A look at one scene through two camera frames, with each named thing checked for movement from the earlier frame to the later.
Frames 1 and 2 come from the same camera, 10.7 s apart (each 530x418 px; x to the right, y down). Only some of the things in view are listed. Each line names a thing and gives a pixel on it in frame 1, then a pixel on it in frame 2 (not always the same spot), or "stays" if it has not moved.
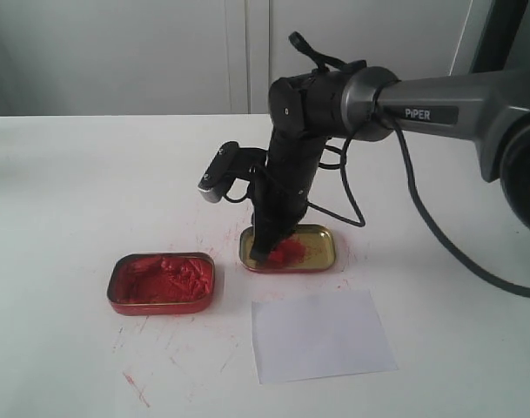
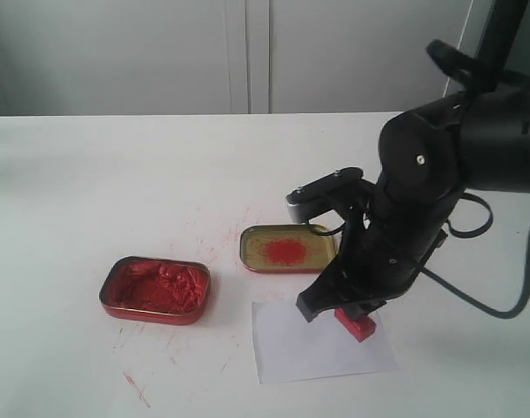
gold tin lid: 311,247 stays
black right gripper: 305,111 → 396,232
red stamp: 288,252 → 359,327
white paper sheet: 319,337 stays
